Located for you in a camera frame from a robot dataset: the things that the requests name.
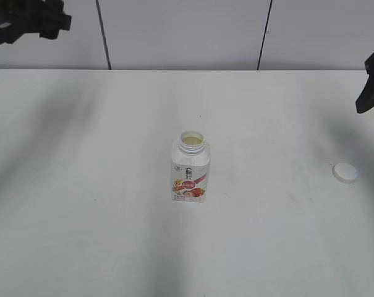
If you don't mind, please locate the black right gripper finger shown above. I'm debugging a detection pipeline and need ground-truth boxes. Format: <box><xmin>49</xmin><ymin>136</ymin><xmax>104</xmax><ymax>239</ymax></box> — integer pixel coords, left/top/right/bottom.
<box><xmin>355</xmin><ymin>53</ymin><xmax>374</xmax><ymax>114</ymax></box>

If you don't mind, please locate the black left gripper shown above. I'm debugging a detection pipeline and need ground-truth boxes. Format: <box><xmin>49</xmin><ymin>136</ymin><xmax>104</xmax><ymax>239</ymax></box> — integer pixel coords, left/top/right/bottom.
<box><xmin>0</xmin><ymin>0</ymin><xmax>72</xmax><ymax>45</ymax></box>

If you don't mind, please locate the white strawberry yogurt bottle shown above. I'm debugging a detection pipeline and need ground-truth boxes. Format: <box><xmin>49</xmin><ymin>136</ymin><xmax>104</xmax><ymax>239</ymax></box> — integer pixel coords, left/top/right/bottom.
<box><xmin>171</xmin><ymin>131</ymin><xmax>210</xmax><ymax>203</ymax></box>

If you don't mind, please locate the white plastic bottle cap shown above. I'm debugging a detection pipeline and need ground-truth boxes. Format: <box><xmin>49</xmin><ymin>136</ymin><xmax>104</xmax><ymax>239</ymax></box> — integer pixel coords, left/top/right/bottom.
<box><xmin>332</xmin><ymin>163</ymin><xmax>358</xmax><ymax>184</ymax></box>

